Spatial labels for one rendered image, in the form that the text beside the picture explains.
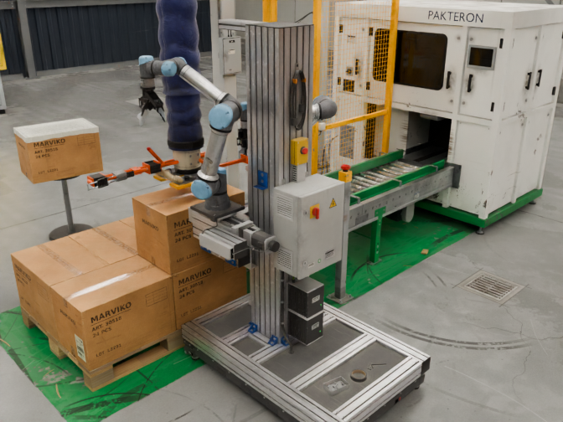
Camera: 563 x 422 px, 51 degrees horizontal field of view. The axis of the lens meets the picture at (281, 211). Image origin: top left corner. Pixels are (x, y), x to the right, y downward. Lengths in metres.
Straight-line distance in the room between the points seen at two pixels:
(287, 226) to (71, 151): 2.72
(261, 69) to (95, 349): 1.84
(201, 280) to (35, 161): 2.04
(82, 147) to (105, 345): 2.22
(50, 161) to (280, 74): 2.81
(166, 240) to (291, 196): 0.96
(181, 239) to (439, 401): 1.78
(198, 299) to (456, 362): 1.68
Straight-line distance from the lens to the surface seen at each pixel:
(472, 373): 3.91
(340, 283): 4.38
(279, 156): 3.06
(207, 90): 3.14
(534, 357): 4.17
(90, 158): 5.40
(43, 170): 5.31
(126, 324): 3.65
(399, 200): 5.01
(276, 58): 2.96
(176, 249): 3.65
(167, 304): 3.76
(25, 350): 4.25
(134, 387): 3.73
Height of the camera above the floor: 2.30
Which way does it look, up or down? 23 degrees down
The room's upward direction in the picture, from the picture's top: straight up
